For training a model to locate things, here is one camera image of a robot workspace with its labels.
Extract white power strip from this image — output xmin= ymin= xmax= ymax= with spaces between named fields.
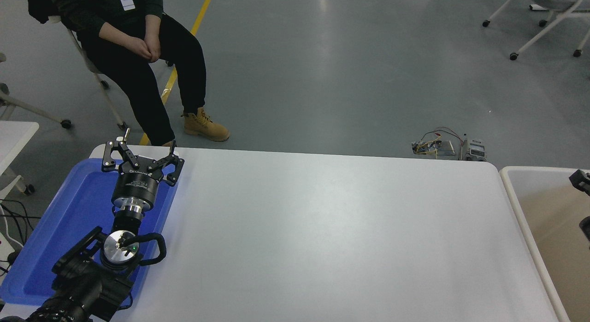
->
xmin=0 ymin=232 xmax=14 ymax=267

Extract white side table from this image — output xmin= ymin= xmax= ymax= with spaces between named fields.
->
xmin=0 ymin=120 xmax=40 ymax=196

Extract grey chair base with caster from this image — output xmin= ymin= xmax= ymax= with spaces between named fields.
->
xmin=0 ymin=52 xmax=73 ymax=130

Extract white swivel chair grey seat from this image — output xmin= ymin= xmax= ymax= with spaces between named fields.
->
xmin=482 ymin=0 xmax=590 ymax=61

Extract large pale bin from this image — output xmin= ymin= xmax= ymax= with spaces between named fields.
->
xmin=500 ymin=166 xmax=590 ymax=322

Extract seated person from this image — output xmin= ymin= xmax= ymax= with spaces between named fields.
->
xmin=46 ymin=0 xmax=230 ymax=147

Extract seated person's left hand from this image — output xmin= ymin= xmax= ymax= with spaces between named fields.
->
xmin=146 ymin=34 xmax=162 ymax=63

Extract white frame chair with casters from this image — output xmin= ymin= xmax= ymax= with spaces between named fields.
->
xmin=48 ymin=15 xmax=178 ymax=131

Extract circuit board with coloured wires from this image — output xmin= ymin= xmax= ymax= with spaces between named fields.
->
xmin=412 ymin=127 xmax=461 ymax=159

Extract small grey electronic module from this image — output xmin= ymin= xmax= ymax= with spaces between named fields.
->
xmin=463 ymin=135 xmax=486 ymax=162

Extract seated person's right hand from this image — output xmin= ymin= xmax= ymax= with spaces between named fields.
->
xmin=121 ymin=36 xmax=153 ymax=60

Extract blue plastic tray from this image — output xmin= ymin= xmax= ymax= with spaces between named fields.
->
xmin=0 ymin=158 xmax=180 ymax=306

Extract black hanging cloth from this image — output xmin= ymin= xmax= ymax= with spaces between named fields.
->
xmin=26 ymin=0 xmax=63 ymax=25

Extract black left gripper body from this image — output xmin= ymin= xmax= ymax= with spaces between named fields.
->
xmin=112 ymin=167 xmax=163 ymax=207

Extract black floor cables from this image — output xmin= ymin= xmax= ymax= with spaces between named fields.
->
xmin=0 ymin=200 xmax=36 ymax=276

